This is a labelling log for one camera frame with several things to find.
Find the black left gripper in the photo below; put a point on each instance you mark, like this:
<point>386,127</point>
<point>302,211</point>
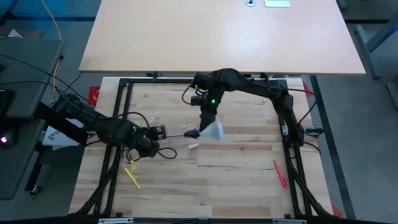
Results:
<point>136,135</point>

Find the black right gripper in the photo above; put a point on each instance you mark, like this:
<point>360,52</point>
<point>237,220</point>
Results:
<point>211,102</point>

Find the white lightbulb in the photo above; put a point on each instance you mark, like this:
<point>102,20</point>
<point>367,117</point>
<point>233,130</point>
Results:
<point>216,132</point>

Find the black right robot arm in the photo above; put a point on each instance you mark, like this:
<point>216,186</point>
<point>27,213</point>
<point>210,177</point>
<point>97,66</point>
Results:
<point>264,87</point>

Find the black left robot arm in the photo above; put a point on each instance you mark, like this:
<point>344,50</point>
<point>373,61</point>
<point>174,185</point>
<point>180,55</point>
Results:
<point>93,121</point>

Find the white tag with red print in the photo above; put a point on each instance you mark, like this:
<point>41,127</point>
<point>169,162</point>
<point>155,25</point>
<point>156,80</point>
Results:
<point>193,144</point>

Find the yellow marker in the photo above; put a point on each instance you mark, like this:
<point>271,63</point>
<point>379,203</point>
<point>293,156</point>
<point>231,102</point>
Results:
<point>132,178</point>

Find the light wooden desk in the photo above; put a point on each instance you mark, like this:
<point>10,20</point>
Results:
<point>217,37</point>

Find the red marker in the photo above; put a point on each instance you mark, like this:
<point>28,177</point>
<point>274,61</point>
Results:
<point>280,174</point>

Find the white printed sheet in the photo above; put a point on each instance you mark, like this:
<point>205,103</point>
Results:
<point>57,137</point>

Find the silver desk grommet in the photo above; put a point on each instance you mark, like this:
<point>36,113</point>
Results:
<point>250,2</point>

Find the black caster wheel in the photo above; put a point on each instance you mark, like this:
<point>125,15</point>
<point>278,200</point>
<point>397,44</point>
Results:
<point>35,190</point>

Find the white desk plate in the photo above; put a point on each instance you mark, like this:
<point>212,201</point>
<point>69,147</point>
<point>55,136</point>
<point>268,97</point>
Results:
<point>276,3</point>

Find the dark grey desk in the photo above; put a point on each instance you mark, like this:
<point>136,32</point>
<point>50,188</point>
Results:
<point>28,62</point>

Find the black computer mouse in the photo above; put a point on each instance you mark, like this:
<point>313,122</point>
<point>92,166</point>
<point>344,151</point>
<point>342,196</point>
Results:
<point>7,139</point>

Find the black keyboard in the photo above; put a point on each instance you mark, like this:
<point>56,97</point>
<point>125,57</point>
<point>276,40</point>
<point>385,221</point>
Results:
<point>5,102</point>

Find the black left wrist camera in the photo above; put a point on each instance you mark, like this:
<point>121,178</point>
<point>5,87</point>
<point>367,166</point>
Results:
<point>149,150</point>

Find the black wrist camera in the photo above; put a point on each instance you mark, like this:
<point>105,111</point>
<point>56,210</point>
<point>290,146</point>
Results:
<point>149,150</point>
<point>197,100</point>

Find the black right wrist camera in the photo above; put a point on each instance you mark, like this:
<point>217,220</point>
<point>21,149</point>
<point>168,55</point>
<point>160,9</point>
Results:
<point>197,100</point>

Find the black aluminium frame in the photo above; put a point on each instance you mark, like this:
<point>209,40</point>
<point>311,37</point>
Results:
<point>124,102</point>

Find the red corner bracket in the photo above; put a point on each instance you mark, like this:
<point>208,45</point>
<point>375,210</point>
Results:
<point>337,211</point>
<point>94,96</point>
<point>308,91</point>

